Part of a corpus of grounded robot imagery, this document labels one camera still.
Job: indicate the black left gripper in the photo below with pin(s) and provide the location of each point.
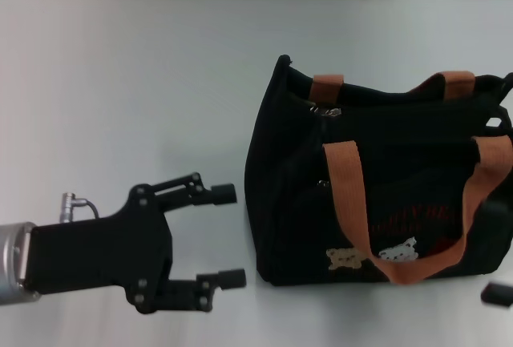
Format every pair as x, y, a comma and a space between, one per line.
100, 255

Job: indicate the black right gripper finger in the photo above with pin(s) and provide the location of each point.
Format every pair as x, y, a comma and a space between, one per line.
494, 211
497, 294

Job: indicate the black fabric food bag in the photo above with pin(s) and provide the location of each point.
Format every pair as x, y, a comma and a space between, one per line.
296, 202

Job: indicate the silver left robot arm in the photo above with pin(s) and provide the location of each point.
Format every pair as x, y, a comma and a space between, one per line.
10, 259

